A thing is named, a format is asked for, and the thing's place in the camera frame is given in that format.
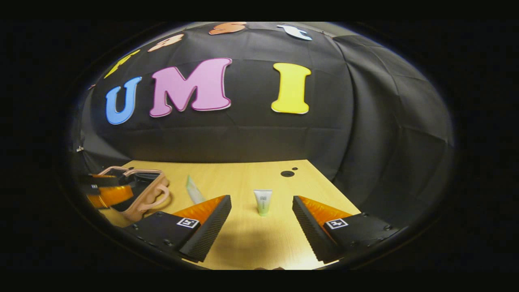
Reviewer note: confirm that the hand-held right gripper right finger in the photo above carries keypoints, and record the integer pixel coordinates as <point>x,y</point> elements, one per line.
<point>310,231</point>

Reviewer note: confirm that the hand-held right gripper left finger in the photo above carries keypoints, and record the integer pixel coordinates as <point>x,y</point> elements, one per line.
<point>211,231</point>

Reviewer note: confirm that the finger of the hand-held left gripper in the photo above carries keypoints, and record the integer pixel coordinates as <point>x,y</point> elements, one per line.
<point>111,195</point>
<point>101,180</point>

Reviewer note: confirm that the pink suitcase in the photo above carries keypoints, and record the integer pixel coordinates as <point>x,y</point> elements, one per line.
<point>152,200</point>

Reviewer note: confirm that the pale green tube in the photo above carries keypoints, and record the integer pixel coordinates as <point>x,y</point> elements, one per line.
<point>194,191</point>

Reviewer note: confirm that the green and white cream tube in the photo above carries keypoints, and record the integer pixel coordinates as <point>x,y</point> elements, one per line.
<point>263,202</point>

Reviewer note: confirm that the black backdrop cloth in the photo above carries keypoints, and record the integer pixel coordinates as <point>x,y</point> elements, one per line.
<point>251,134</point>

